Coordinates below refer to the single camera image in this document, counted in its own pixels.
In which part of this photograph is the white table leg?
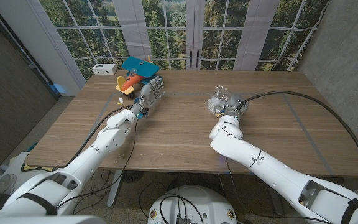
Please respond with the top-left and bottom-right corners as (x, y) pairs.
(106, 170), (124, 208)

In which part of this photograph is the grey sneaker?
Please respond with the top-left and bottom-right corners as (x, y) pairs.
(0, 173), (17, 194)

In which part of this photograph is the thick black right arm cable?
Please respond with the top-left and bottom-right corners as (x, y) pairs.
(236, 90), (358, 180)

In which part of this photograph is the white power box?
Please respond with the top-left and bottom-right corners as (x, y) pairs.
(91, 63), (118, 76)

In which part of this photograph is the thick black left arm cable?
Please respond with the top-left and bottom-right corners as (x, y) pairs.
(62, 105), (133, 169)

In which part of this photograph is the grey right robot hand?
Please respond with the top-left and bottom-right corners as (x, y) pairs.
(223, 93), (250, 119)

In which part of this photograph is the printed window forest backdrop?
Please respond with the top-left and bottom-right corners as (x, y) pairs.
(39, 0), (331, 81)

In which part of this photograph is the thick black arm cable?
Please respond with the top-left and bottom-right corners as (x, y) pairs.
(236, 90), (358, 180)
(62, 105), (133, 169)

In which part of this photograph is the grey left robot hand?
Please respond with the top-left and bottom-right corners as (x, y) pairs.
(132, 75), (166, 121)

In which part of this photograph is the teal and orange toy plane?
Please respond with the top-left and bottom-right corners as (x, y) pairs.
(115, 56), (164, 99)

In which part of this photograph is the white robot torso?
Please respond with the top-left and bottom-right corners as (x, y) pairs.
(147, 185), (238, 224)

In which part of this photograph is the clear plastic wrap sheet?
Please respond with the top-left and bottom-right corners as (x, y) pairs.
(206, 85), (231, 118)

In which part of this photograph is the black ribbed round object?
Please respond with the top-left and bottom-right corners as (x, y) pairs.
(121, 170), (145, 184)

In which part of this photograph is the grey table leg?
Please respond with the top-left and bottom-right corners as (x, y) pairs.
(267, 186), (285, 216)

